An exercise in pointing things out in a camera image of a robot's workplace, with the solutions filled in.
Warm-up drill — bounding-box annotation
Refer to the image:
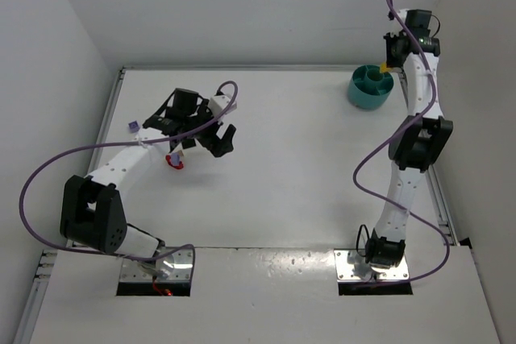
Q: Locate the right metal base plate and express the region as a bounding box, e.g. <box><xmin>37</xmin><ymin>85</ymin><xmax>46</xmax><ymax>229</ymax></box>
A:
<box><xmin>334</xmin><ymin>250</ymin><xmax>410</xmax><ymax>284</ymax></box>

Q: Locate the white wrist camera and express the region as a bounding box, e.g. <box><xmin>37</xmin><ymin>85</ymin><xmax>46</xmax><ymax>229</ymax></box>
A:
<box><xmin>388</xmin><ymin>9</ymin><xmax>409</xmax><ymax>23</ymax></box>
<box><xmin>208</xmin><ymin>94</ymin><xmax>237</xmax><ymax>117</ymax></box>

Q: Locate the small purple lego brick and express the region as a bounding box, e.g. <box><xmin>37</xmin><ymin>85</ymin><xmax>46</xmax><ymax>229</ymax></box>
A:
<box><xmin>128</xmin><ymin>121</ymin><xmax>139</xmax><ymax>133</ymax></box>

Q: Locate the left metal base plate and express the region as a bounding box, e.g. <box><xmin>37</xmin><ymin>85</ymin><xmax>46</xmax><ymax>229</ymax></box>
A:
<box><xmin>119</xmin><ymin>247</ymin><xmax>195</xmax><ymax>284</ymax></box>

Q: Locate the red round lego plate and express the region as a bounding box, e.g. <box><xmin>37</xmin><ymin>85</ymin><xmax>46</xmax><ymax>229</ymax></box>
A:
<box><xmin>165</xmin><ymin>153</ymin><xmax>184</xmax><ymax>170</ymax></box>

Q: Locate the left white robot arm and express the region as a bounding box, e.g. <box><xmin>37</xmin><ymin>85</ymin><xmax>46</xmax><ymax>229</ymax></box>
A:
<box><xmin>60</xmin><ymin>89</ymin><xmax>236</xmax><ymax>261</ymax></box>

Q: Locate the teal divided round container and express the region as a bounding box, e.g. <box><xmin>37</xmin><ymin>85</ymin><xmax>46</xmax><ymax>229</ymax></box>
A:
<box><xmin>347</xmin><ymin>65</ymin><xmax>394</xmax><ymax>110</ymax></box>

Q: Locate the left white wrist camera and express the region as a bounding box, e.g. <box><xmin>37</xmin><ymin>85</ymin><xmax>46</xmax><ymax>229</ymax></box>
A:
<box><xmin>208</xmin><ymin>94</ymin><xmax>237</xmax><ymax>117</ymax></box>

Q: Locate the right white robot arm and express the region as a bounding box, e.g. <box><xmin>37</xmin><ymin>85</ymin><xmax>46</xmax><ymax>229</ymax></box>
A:
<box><xmin>365</xmin><ymin>9</ymin><xmax>453</xmax><ymax>268</ymax></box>

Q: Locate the metal base plate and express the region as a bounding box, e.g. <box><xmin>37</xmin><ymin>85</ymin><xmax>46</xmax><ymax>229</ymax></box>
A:
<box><xmin>119</xmin><ymin>247</ymin><xmax>195</xmax><ymax>284</ymax></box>
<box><xmin>334</xmin><ymin>250</ymin><xmax>410</xmax><ymax>284</ymax></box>

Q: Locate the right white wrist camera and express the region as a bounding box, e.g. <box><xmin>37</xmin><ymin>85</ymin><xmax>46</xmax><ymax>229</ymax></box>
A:
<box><xmin>388</xmin><ymin>9</ymin><xmax>409</xmax><ymax>23</ymax></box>

